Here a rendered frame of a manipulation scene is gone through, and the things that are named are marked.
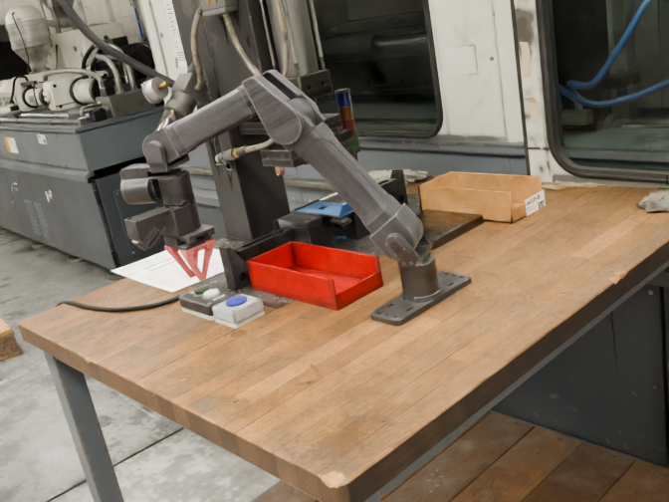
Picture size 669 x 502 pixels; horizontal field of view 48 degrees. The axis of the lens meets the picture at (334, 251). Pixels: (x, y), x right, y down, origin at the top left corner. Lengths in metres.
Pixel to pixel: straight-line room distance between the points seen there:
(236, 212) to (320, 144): 0.62
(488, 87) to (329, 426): 1.28
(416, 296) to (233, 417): 0.39
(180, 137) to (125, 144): 3.36
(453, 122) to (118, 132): 2.84
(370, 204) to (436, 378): 0.33
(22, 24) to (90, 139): 1.53
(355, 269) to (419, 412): 0.50
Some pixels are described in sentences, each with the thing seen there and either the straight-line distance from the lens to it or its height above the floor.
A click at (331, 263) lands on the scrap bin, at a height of 0.93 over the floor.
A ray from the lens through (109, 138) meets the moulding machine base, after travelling 4.65.
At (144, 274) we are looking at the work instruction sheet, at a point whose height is 0.90.
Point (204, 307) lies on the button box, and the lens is 1.40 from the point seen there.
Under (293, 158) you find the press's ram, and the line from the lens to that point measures 1.52.
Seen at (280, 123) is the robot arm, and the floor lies 1.24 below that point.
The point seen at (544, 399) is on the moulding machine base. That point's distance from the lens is 2.30.
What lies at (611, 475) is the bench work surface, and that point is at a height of 0.22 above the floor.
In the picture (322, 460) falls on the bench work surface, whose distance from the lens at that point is 0.93.
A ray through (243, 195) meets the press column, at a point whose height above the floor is 1.02.
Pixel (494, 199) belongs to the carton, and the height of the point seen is 0.95.
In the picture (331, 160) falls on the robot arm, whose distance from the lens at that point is 1.24.
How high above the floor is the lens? 1.41
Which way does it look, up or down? 18 degrees down
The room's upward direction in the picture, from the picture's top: 11 degrees counter-clockwise
